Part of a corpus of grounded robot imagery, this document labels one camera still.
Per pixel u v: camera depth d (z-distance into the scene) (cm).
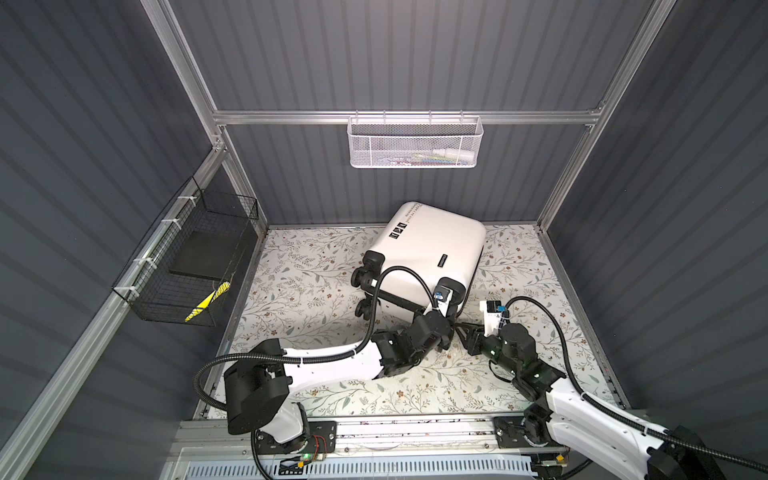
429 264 81
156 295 66
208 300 70
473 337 72
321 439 72
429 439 74
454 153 93
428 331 55
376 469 70
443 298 65
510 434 74
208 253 72
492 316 74
